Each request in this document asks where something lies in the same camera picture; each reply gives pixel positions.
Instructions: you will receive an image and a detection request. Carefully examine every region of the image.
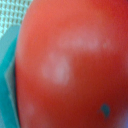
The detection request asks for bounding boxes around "red tomato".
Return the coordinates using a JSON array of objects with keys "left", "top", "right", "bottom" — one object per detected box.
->
[{"left": 16, "top": 0, "right": 128, "bottom": 128}]

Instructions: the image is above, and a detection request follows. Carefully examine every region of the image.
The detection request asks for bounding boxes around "beige woven placemat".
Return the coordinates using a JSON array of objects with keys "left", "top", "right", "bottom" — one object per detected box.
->
[{"left": 0, "top": 0, "right": 33, "bottom": 38}]

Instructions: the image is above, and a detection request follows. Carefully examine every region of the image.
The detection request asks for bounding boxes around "beige teal gripper finger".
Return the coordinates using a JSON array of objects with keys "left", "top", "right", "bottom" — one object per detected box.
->
[{"left": 0, "top": 26, "right": 20, "bottom": 128}]

